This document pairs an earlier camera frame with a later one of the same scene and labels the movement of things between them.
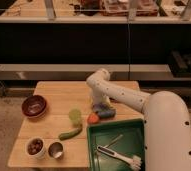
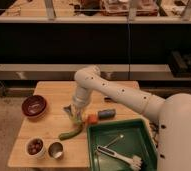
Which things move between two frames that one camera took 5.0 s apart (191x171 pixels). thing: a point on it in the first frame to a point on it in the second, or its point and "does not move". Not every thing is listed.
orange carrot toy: [93, 118] does not move
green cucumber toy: [71, 134] does not move
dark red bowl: [33, 106] does not move
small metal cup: [56, 149] does not move
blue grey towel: [101, 106] to [68, 109]
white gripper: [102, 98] to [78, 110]
